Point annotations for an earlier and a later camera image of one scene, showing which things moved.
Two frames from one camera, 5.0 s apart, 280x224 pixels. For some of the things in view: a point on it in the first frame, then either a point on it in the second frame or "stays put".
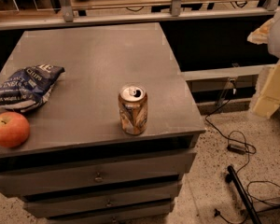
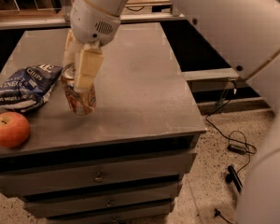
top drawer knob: [98, 178] stays put
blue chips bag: [27, 89] stays put
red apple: [9, 129] stays put
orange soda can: [133, 108] → [80, 101]
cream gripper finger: [276, 91] → [91, 59]
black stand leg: [232, 176] stays put
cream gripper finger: [260, 35] → [73, 49]
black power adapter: [236, 148] stays put
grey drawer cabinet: [77, 165] stays put
